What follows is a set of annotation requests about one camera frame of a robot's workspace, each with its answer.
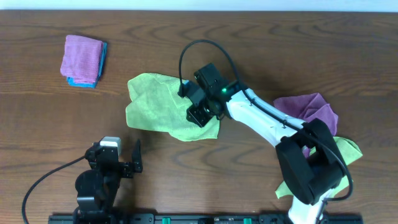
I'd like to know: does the light green microfiber cloth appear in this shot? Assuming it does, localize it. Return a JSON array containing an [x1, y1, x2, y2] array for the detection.
[[126, 73, 220, 142]]

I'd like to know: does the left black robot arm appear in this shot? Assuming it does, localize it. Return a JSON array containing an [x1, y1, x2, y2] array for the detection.
[[72, 136, 143, 224]]

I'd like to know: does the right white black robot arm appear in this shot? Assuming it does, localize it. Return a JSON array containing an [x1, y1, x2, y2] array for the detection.
[[178, 63, 356, 223]]

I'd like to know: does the folded blue cloth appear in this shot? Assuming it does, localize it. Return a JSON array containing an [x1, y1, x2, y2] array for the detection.
[[67, 42, 108, 88]]

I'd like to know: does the folded pink cloth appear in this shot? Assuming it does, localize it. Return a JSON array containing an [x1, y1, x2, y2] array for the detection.
[[60, 35, 103, 85]]

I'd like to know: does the crumpled purple cloth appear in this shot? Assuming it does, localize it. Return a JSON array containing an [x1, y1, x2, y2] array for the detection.
[[273, 93, 338, 141]]

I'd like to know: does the left green clamp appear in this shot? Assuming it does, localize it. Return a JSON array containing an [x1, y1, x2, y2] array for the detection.
[[162, 217, 171, 224]]

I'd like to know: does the green clamp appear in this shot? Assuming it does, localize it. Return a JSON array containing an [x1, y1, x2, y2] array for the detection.
[[162, 217, 171, 224], [243, 218, 252, 224]]

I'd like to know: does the right green clamp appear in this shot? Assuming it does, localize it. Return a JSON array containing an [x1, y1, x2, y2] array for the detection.
[[243, 218, 252, 224]]

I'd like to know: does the left black cable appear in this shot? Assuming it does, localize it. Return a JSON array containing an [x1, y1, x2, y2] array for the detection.
[[21, 155, 87, 224]]

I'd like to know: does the black cable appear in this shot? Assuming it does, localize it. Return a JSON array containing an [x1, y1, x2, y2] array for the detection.
[[21, 155, 87, 224], [178, 39, 354, 202]]

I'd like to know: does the right black cable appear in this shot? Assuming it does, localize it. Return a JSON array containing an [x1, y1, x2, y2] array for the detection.
[[178, 39, 354, 202]]

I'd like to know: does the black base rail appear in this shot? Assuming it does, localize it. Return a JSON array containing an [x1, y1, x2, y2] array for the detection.
[[48, 212, 363, 224]]

